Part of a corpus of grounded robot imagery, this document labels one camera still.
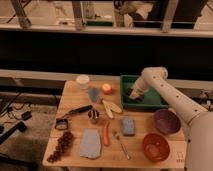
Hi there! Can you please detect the green plastic tray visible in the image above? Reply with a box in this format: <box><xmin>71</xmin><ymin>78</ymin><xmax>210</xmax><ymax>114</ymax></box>
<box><xmin>120</xmin><ymin>75</ymin><xmax>169</xmax><ymax>111</ymax></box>

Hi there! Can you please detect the orange apple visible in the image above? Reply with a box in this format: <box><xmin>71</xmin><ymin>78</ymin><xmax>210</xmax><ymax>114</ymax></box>
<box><xmin>101</xmin><ymin>83</ymin><xmax>112</xmax><ymax>94</ymax></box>

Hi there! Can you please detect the orange carrot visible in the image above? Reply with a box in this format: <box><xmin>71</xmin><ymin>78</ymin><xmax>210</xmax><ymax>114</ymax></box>
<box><xmin>102</xmin><ymin>122</ymin><xmax>110</xmax><ymax>146</ymax></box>

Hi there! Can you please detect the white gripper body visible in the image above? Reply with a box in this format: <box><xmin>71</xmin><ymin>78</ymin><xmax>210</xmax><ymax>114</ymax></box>
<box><xmin>132</xmin><ymin>77</ymin><xmax>149</xmax><ymax>95</ymax></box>

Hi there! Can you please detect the black power adapter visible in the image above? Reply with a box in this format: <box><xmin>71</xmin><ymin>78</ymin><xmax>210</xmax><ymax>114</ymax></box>
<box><xmin>21</xmin><ymin>111</ymin><xmax>32</xmax><ymax>121</ymax></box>

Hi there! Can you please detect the orange red bowl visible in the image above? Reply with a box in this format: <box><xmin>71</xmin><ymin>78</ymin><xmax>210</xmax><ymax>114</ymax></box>
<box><xmin>142</xmin><ymin>133</ymin><xmax>170</xmax><ymax>162</ymax></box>

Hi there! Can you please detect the blue sponge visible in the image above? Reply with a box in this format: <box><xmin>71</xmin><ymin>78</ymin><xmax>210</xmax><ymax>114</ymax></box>
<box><xmin>121</xmin><ymin>117</ymin><xmax>135</xmax><ymax>136</ymax></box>

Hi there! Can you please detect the grey blue scraper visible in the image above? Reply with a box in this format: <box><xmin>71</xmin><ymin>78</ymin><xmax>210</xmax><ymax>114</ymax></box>
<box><xmin>88</xmin><ymin>88</ymin><xmax>102</xmax><ymax>103</ymax></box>

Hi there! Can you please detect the purple bowl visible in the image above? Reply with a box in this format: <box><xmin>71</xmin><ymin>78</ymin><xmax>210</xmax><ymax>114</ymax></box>
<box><xmin>153</xmin><ymin>109</ymin><xmax>181</xmax><ymax>135</ymax></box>

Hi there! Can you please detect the blue grey cloth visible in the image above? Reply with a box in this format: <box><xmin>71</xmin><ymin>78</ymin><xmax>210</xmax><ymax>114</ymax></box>
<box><xmin>79</xmin><ymin>129</ymin><xmax>101</xmax><ymax>159</ymax></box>

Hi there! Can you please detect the black handled knife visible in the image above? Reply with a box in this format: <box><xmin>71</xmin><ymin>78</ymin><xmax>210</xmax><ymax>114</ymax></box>
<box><xmin>62</xmin><ymin>105</ymin><xmax>93</xmax><ymax>118</ymax></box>

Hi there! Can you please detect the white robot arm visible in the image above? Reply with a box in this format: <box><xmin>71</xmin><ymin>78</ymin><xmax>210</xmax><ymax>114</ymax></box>
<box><xmin>129</xmin><ymin>67</ymin><xmax>213</xmax><ymax>171</ymax></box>

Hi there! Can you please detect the bunch of red grapes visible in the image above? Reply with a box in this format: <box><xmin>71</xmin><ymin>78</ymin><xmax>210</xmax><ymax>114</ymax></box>
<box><xmin>47</xmin><ymin>131</ymin><xmax>73</xmax><ymax>163</ymax></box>

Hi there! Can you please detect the black floor stand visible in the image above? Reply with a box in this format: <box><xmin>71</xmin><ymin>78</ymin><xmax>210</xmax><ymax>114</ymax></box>
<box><xmin>0</xmin><ymin>121</ymin><xmax>27</xmax><ymax>145</ymax></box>

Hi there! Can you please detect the white round cup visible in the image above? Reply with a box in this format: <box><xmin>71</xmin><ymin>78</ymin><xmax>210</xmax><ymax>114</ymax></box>
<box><xmin>76</xmin><ymin>74</ymin><xmax>90</xmax><ymax>90</ymax></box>

